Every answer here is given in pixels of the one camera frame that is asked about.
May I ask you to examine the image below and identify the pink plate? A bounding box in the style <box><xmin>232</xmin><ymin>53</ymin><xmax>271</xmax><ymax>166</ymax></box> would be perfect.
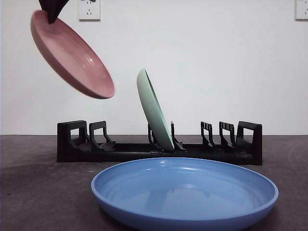
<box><xmin>30</xmin><ymin>9</ymin><xmax>116</xmax><ymax>99</ymax></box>

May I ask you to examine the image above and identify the green plate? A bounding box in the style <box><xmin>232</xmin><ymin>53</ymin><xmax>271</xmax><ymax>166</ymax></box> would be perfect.
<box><xmin>136</xmin><ymin>68</ymin><xmax>175</xmax><ymax>152</ymax></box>

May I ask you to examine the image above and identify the blue plate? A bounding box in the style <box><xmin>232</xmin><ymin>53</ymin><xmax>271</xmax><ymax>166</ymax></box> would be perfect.
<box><xmin>90</xmin><ymin>157</ymin><xmax>280</xmax><ymax>231</ymax></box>

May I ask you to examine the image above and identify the black plate rack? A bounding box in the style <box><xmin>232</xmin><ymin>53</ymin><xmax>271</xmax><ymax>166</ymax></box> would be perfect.
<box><xmin>57</xmin><ymin>119</ymin><xmax>263</xmax><ymax>166</ymax></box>

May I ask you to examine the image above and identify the white wall socket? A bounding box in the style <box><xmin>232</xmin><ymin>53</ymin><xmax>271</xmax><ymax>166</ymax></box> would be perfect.
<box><xmin>295</xmin><ymin>0</ymin><xmax>308</xmax><ymax>21</ymax></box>
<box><xmin>78</xmin><ymin>0</ymin><xmax>101</xmax><ymax>22</ymax></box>

